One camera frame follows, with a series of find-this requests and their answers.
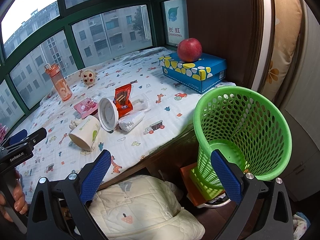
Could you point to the red apple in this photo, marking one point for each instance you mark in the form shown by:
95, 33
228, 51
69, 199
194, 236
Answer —
189, 50

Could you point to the tissue ball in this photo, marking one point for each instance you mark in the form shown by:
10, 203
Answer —
74, 123

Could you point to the cream quilted blanket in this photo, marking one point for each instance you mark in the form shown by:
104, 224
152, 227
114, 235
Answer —
143, 207

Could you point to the clear rectangular plastic box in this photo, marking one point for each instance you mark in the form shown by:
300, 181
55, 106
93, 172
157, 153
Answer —
139, 102

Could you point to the blue yellow tissue box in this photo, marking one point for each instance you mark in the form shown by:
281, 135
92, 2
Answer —
201, 75

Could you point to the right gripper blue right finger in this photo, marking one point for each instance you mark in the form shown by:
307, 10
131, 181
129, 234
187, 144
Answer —
229, 175

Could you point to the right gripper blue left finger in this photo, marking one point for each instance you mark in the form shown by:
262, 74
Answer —
92, 175

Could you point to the orange snack wrapper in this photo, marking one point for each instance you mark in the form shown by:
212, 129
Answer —
122, 100

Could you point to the yogurt tub with lid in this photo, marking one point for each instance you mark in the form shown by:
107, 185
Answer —
108, 114

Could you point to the cream plush toy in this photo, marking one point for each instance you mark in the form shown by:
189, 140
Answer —
89, 77

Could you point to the orange water bottle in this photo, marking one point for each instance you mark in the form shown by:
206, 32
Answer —
58, 81

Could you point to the green plastic mesh wastebasket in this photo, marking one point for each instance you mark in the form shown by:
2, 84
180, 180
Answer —
247, 128

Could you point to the white paper cup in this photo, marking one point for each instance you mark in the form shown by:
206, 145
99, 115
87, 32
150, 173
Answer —
85, 133

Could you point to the cartoon print bed sheet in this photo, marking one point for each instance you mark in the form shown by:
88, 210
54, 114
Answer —
169, 114

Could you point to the person's left hand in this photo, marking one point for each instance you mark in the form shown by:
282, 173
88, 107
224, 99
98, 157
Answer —
20, 205

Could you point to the green window frame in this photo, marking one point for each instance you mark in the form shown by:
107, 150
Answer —
64, 22

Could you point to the pink paper package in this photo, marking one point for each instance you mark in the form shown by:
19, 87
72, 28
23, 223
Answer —
86, 107

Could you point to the orange stool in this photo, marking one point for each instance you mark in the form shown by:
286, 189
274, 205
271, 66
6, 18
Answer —
196, 197

